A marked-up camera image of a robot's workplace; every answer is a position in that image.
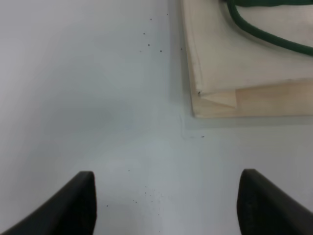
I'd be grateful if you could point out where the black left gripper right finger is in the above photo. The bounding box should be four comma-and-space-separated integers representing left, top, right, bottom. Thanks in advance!
237, 169, 313, 235

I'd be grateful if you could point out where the white linen tote bag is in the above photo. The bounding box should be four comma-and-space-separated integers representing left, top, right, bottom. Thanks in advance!
181, 0, 313, 118

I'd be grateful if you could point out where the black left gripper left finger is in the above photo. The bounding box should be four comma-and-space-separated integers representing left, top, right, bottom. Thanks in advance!
2, 171, 97, 235

